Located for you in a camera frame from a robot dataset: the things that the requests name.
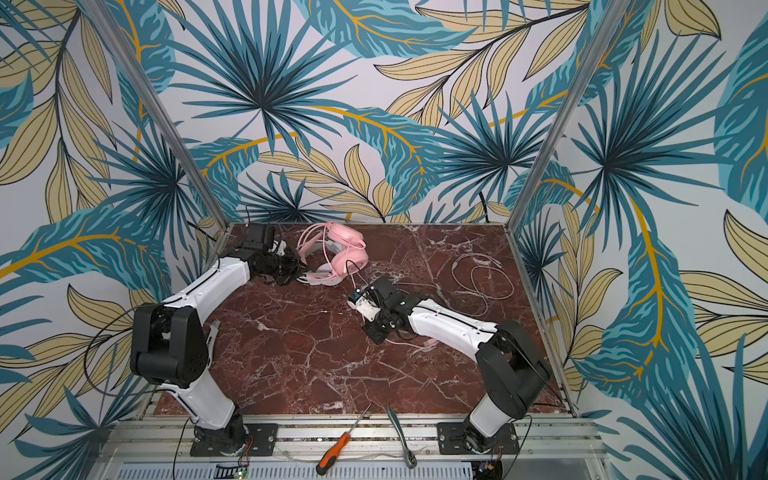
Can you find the pink cat-ear headphones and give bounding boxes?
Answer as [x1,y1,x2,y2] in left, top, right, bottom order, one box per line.
[297,222,369,287]

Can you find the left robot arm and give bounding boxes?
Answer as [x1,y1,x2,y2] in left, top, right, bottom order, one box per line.
[130,223,305,456]

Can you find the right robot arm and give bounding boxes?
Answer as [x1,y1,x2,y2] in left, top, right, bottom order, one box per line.
[348,277,553,453]

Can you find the silver adjustable wrench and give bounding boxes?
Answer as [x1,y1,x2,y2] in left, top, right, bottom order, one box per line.
[206,320,221,366]

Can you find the metal pliers tool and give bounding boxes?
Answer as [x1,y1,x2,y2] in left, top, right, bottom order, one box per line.
[386,406,418,469]

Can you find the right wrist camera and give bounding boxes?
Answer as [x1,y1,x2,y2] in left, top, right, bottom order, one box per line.
[347,289,380,322]

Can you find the white headphone cable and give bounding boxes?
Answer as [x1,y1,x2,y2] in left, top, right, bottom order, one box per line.
[449,251,516,316]

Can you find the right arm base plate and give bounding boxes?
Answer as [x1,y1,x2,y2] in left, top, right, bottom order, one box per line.
[436,422,520,455]

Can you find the orange handle screwdriver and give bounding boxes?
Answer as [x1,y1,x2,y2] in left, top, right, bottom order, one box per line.
[315,404,372,476]

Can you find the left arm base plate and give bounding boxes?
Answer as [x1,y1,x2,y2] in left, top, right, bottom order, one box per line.
[190,423,278,459]

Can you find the aluminium frame rail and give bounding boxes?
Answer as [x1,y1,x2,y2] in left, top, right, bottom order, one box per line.
[89,412,610,464]

